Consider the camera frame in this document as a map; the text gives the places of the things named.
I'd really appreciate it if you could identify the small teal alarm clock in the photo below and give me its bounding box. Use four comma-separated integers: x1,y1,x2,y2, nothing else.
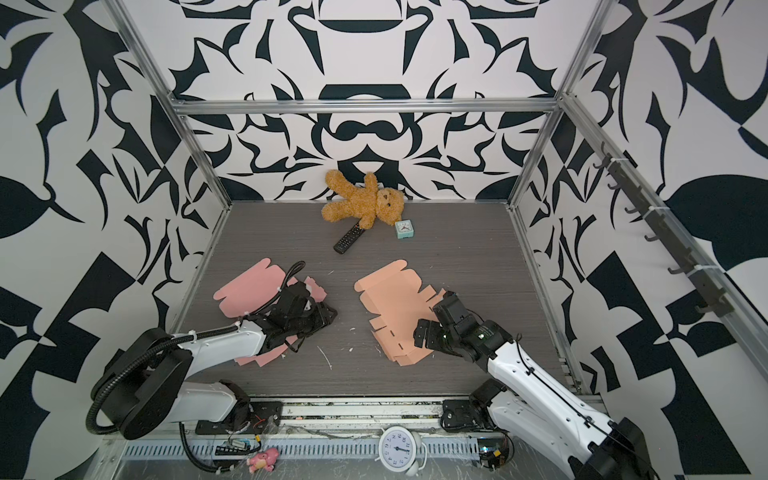
394,220,415,240

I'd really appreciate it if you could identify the brown teddy bear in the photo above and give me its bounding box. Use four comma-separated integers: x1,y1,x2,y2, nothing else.
321,170,405,230

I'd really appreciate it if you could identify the white round analog clock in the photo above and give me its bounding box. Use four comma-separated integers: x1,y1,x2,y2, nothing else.
377,426,428,477

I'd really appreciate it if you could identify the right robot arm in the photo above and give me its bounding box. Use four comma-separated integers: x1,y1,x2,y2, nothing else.
413,292,658,479

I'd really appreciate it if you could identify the left circuit board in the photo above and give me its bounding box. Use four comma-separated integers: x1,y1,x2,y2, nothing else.
215,436,262,457

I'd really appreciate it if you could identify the wall hook rack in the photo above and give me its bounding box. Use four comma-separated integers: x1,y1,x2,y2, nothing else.
596,153,735,318

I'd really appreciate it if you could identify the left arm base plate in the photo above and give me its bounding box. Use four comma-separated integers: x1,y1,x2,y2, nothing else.
194,401,283,435

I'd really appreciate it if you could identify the circuit board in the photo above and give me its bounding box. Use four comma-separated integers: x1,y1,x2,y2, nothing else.
478,435,515,471
215,436,262,457

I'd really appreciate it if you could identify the salmon cardboard box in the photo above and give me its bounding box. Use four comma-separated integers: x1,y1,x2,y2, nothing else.
354,259,446,366

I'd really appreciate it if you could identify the pink flat cardboard box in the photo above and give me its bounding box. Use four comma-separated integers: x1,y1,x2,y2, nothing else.
213,258,327,367

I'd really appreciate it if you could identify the black remote control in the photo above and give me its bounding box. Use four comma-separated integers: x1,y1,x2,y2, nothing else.
333,222,366,255

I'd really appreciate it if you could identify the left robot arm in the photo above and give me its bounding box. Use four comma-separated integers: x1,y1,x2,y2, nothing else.
86,282,338,440

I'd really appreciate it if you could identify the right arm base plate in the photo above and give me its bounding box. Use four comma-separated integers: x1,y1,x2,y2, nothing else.
440,398,496,432

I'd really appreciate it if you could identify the small pink toy figure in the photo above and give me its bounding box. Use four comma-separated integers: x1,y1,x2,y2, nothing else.
247,447,280,473

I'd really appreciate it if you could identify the right circuit board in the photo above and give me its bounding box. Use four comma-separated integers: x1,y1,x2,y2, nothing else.
478,435,515,471

